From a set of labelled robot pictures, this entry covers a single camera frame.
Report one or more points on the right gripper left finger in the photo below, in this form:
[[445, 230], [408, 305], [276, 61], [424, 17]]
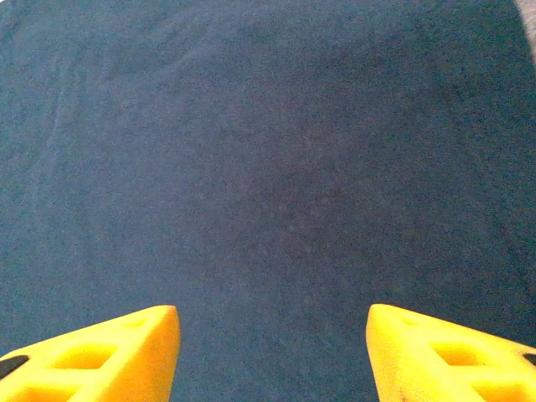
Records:
[[104, 368]]

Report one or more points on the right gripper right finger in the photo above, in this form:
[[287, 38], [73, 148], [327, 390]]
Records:
[[439, 368]]

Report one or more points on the navy blue t-shirt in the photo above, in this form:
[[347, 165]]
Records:
[[251, 167]]

